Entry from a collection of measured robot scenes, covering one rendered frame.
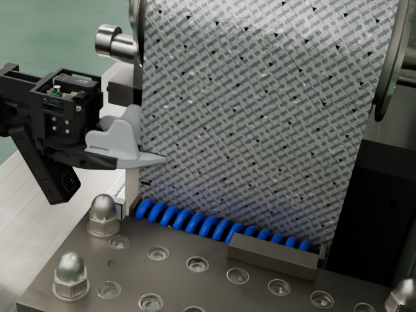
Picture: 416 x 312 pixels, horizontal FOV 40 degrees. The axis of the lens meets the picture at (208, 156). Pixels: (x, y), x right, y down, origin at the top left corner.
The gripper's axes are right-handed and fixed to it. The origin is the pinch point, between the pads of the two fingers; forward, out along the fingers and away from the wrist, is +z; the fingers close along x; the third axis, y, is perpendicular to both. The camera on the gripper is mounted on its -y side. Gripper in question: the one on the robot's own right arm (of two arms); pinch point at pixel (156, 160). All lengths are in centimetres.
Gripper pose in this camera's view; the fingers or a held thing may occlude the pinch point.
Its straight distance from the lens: 66.5
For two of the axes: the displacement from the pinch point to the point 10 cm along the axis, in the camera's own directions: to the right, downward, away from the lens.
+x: 2.8, -5.0, 8.2
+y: 1.0, -8.3, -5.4
